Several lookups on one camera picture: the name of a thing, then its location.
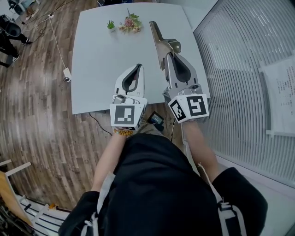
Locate yellow beaded bracelet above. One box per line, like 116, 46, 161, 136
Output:
113, 129, 134, 137

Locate dried flower bouquet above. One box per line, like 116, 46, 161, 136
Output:
118, 8, 142, 34

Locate person's khaki trousers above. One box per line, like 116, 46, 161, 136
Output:
139, 119, 165, 137

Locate small black screen device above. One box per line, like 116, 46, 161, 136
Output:
147, 111, 165, 131

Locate black office chair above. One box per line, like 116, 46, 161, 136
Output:
0, 14, 22, 38

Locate small green potted plant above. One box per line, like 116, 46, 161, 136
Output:
106, 20, 117, 33

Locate white printed paper sheet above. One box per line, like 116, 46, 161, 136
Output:
257, 57, 295, 137

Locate person's black shirt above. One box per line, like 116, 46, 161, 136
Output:
58, 133, 268, 236

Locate white metal rack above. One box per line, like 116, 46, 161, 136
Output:
18, 195, 70, 233

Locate white harness strap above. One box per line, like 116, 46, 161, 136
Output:
80, 172, 116, 236
197, 162, 248, 236

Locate long metal object bracket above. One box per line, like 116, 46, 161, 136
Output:
149, 21, 182, 71

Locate person's right forearm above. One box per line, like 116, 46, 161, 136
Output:
183, 118, 218, 183

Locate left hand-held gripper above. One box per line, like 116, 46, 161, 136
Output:
110, 64, 148, 132

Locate person's left forearm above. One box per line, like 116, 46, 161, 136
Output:
90, 131, 128, 192

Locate white power adapter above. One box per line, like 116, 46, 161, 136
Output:
63, 67, 72, 83

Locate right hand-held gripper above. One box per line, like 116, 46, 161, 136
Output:
162, 52, 210, 124

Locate light wooden board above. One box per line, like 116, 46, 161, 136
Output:
0, 171, 33, 227

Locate black floor cable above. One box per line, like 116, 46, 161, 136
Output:
88, 112, 113, 136

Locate white floor cable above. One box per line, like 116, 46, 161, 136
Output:
48, 15, 68, 70

